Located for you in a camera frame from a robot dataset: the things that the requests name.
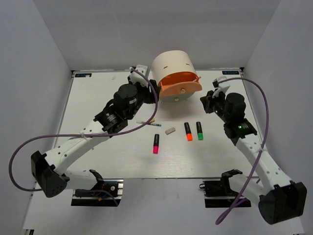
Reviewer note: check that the green clear pen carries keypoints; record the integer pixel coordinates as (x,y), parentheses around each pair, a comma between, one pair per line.
(148,123)

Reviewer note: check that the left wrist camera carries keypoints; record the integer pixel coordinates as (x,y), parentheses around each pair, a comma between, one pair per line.
(138,74)

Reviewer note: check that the green highlighter marker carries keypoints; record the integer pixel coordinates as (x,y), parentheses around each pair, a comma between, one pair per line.
(199,130)

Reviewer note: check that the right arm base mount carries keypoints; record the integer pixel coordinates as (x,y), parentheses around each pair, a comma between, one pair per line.
(217,193)

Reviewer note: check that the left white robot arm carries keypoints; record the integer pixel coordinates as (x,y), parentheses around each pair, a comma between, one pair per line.
(50,169)

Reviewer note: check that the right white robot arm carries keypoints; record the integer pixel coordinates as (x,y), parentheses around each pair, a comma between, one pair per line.
(278,197)

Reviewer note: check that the left blue table label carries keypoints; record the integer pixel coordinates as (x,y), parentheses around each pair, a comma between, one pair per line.
(83,75)

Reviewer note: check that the right blue table label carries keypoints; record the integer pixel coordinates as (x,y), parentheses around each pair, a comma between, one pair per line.
(229,72)

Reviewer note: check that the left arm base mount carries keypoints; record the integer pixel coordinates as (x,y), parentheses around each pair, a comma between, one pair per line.
(106,193)

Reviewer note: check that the grey white eraser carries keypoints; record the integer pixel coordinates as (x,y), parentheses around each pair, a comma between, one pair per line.
(170,130)

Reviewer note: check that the orange top drawer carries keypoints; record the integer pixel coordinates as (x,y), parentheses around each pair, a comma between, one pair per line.
(179,82)

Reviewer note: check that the orange highlighter marker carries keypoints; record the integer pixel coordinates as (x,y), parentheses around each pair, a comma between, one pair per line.
(188,131)

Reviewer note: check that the blue table label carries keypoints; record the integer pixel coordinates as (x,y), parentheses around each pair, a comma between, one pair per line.
(229,72)
(83,75)

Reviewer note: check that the cream cylindrical drawer organizer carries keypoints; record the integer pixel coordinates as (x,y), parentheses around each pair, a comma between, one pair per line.
(171,62)

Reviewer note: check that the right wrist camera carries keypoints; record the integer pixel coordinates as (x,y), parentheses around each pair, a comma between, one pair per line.
(221,85)

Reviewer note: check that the pink highlighter marker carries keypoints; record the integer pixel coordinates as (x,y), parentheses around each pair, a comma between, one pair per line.
(156,144)

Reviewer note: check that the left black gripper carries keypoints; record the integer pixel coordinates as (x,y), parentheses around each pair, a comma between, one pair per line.
(150,96)

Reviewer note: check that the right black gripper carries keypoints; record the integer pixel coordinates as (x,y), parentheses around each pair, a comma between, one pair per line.
(206,101)

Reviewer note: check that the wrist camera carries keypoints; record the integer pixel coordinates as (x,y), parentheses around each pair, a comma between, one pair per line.
(221,85)
(138,74)

